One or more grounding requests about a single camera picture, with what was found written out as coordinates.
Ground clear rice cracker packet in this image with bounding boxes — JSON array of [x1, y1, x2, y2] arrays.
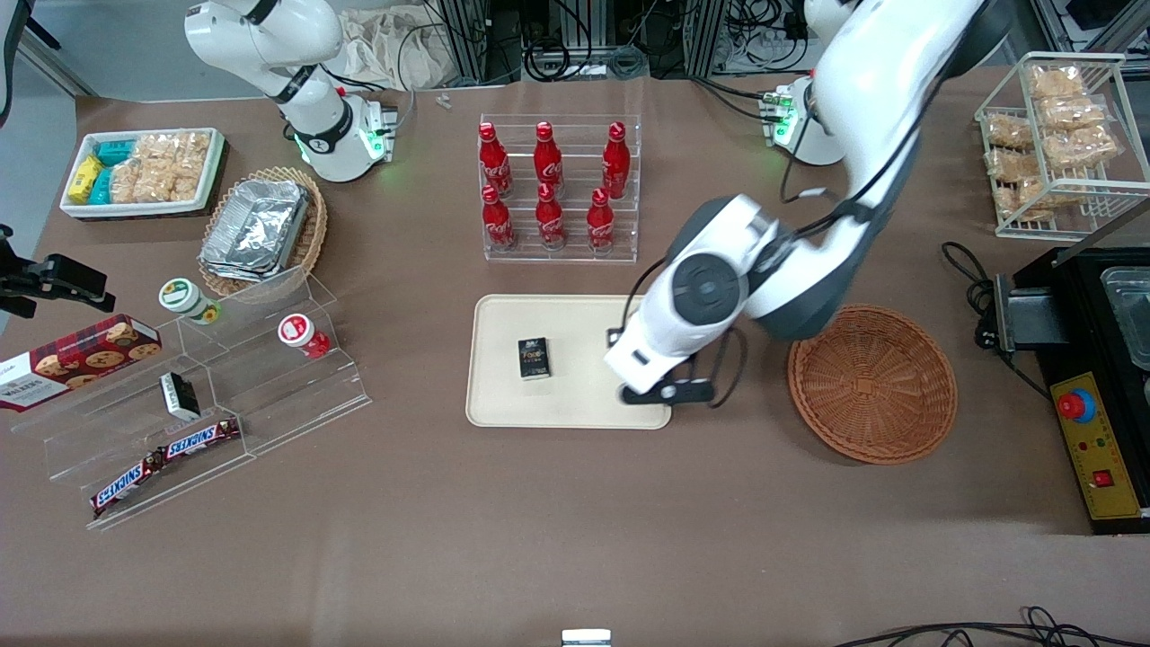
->
[[174, 132, 213, 203], [109, 162, 177, 204], [131, 134, 181, 172]]

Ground yellow emergency stop box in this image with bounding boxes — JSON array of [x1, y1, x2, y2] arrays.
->
[[1051, 373, 1147, 522]]

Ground clear acrylic stepped shelf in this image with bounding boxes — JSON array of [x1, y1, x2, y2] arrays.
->
[[11, 265, 374, 531]]

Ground clear acrylic bottle rack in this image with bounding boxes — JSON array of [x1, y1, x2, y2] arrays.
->
[[479, 113, 642, 264]]

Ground snickers chocolate bar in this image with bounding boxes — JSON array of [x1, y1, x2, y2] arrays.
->
[[164, 417, 242, 461], [91, 449, 168, 519]]

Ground white rectangular bin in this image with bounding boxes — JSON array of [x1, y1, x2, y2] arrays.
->
[[60, 128, 226, 220]]

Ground aluminium frame post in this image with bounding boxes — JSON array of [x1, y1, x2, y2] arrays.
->
[[438, 0, 524, 87]]

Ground black left base cables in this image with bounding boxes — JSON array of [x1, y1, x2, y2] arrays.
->
[[687, 74, 784, 123]]

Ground black right base cable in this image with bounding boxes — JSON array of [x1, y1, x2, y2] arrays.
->
[[322, 65, 420, 137]]

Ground coiled black cable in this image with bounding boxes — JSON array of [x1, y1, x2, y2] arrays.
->
[[525, 34, 596, 84]]

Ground beige plastic tray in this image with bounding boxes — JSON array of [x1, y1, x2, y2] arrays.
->
[[465, 295, 673, 430]]

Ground clear plastic container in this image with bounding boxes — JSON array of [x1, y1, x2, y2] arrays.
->
[[1100, 266, 1150, 371]]

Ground clear bagged pastry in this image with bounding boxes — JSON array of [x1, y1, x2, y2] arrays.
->
[[983, 115, 1036, 150], [1027, 63, 1086, 102], [995, 178, 1054, 224], [1045, 124, 1121, 172], [986, 148, 1045, 182], [1037, 93, 1108, 133]]

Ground yellow snack packet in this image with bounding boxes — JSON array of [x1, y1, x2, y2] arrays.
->
[[67, 155, 104, 204]]

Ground white wire basket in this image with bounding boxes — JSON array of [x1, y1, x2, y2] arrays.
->
[[976, 51, 1150, 241]]

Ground brown round wicker basket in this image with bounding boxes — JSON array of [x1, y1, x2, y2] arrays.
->
[[788, 306, 959, 465]]

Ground black control box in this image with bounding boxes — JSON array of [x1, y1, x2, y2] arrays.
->
[[1013, 246, 1150, 536]]

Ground light oval wicker basket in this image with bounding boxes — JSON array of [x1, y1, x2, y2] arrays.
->
[[198, 166, 329, 298]]

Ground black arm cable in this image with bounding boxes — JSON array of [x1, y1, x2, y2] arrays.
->
[[620, 54, 955, 411]]

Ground small black box gold print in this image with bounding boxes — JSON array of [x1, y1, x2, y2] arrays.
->
[[517, 337, 552, 381]]

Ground green lid yogurt cup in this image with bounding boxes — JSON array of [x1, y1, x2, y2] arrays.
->
[[159, 279, 222, 326]]

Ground red lid cup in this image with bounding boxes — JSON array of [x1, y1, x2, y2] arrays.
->
[[278, 314, 332, 359]]

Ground small black white box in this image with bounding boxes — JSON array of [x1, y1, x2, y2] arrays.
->
[[160, 372, 202, 422]]

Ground black grey bracket box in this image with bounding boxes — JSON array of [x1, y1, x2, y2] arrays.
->
[[992, 273, 1072, 353]]

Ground red cola bottle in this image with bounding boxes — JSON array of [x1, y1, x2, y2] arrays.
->
[[479, 123, 514, 199], [535, 183, 568, 252], [601, 122, 632, 200], [482, 185, 518, 253], [534, 122, 565, 199], [587, 188, 617, 255]]

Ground red tartan cookie box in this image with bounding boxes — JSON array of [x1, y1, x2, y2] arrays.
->
[[0, 315, 164, 413]]

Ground crumpled beige cloth bag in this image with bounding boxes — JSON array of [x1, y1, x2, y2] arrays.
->
[[334, 7, 461, 93]]

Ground black floor cables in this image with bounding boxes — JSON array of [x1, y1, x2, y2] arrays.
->
[[831, 606, 1150, 647]]

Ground aluminium foil tray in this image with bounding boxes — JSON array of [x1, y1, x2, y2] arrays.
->
[[201, 259, 275, 283], [199, 180, 312, 275]]

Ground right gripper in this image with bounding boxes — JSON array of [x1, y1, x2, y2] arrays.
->
[[0, 254, 117, 318]]

